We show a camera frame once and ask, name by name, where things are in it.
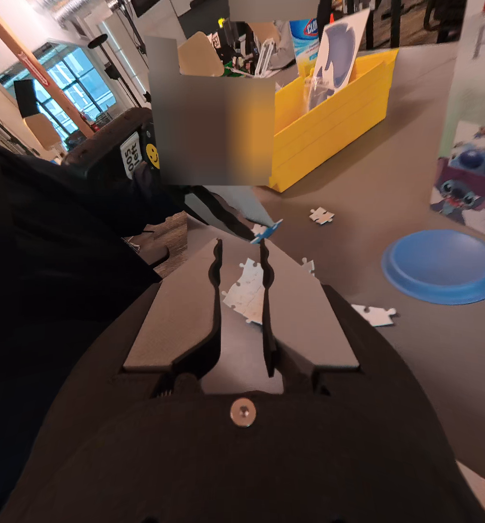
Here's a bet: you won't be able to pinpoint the tan cardboard sheet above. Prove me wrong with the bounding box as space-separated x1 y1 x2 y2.
24 114 63 151
178 32 224 77

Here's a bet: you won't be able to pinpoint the white wire rack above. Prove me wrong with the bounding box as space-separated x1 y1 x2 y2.
255 38 276 76

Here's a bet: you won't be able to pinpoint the person's left forearm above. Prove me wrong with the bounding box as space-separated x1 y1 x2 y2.
0 143 186 282

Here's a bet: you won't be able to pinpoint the disinfectant wipes canister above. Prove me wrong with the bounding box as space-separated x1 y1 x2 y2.
289 18 321 76

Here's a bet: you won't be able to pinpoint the yellow plastic bin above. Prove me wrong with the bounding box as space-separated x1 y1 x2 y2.
269 48 399 193

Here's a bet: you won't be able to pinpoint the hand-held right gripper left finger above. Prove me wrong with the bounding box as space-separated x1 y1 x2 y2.
122 239 222 378

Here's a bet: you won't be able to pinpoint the assembled curved puzzle section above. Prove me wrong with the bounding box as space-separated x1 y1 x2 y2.
222 257 317 326

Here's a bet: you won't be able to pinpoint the black square panel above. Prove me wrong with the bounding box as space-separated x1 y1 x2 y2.
14 79 39 118

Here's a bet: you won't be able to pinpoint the dark blue puzzle piece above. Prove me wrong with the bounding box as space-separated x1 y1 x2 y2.
250 219 284 245

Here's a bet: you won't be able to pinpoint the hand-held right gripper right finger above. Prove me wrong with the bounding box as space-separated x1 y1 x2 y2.
260 239 361 385

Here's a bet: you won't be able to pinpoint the cartoon printed puzzle box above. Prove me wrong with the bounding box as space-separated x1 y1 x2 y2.
430 0 485 246

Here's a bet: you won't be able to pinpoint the black tripod stand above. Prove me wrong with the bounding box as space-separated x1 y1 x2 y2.
88 0 149 108

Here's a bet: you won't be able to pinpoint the wooden post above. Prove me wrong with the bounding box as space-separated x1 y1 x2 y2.
0 0 95 137

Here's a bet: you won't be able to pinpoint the blue round ball stand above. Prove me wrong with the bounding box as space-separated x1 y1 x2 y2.
381 229 485 305

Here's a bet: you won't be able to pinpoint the joined white puzzle pieces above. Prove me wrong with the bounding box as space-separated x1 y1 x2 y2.
351 304 397 327

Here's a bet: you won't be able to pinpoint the white paper sheet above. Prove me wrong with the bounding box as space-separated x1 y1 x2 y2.
310 7 370 92

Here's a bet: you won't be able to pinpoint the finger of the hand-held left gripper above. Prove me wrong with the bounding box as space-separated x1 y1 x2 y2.
226 186 283 229
184 186 256 242

